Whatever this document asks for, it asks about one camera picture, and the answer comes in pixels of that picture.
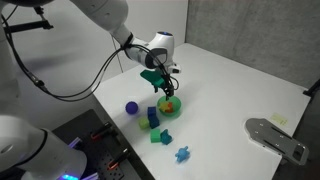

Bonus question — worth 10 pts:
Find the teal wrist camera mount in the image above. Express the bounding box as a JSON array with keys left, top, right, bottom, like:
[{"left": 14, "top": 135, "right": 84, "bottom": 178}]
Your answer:
[{"left": 140, "top": 70, "right": 165, "bottom": 88}]

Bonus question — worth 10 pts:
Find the yellow sticky note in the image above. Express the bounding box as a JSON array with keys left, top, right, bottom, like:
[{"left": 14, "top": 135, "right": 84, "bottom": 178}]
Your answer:
[{"left": 271, "top": 113, "right": 288, "bottom": 125}]

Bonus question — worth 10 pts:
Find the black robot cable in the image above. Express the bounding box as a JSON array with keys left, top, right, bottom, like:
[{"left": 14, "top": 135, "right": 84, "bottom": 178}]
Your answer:
[{"left": 0, "top": 4, "right": 134, "bottom": 103}]

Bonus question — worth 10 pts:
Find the black orange clamp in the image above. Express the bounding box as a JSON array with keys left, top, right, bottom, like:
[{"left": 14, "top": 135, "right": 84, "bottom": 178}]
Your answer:
[
  {"left": 90, "top": 122, "right": 118, "bottom": 141},
  {"left": 107, "top": 149, "right": 130, "bottom": 170}
]

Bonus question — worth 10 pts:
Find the lime green foam cube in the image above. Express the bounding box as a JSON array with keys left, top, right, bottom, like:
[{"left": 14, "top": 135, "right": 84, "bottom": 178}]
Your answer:
[{"left": 138, "top": 117, "right": 149, "bottom": 129}]

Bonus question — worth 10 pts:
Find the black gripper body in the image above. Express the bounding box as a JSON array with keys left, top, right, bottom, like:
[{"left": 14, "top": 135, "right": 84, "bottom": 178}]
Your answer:
[{"left": 160, "top": 68, "right": 179, "bottom": 97}]

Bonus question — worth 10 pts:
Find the orange toy figure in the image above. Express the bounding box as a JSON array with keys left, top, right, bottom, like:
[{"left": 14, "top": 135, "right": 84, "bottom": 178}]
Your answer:
[{"left": 165, "top": 102, "right": 173, "bottom": 113}]

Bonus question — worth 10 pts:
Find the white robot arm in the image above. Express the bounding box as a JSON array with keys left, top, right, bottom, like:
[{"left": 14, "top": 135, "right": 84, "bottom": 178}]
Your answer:
[{"left": 0, "top": 0, "right": 181, "bottom": 180}]

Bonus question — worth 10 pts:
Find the blue foam cube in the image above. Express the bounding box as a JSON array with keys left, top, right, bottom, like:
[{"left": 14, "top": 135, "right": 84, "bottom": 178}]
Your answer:
[{"left": 147, "top": 106, "right": 157, "bottom": 116}]

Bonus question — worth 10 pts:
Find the light blue toy figure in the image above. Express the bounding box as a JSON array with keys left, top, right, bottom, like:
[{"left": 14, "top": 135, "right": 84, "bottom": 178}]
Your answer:
[{"left": 175, "top": 146, "right": 190, "bottom": 163}]

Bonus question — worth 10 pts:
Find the yellow star toy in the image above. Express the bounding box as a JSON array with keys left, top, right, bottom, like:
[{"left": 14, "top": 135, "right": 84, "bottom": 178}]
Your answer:
[{"left": 159, "top": 102, "right": 169, "bottom": 112}]

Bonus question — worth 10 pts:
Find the purple spiky ball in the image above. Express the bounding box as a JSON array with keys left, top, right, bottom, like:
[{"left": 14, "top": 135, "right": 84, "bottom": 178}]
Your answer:
[{"left": 125, "top": 101, "right": 139, "bottom": 115}]

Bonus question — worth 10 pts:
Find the green bowl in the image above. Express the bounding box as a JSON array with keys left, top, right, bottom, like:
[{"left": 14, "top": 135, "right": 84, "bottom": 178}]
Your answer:
[{"left": 157, "top": 96, "right": 182, "bottom": 117}]

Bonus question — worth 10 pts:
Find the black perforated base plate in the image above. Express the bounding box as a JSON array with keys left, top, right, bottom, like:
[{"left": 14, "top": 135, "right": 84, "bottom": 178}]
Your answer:
[{"left": 53, "top": 110, "right": 155, "bottom": 180}]

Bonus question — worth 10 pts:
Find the grey metal mounting plate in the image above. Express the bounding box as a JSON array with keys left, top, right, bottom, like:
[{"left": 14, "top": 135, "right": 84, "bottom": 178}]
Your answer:
[{"left": 245, "top": 118, "right": 309, "bottom": 166}]

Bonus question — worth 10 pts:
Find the dark teal foam cube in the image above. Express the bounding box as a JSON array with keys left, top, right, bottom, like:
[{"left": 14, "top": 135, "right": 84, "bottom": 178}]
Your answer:
[{"left": 148, "top": 116, "right": 160, "bottom": 129}]

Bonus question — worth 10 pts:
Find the teal toy figure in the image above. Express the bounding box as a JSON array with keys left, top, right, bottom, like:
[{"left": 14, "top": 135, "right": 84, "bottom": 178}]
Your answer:
[{"left": 160, "top": 129, "right": 172, "bottom": 145}]

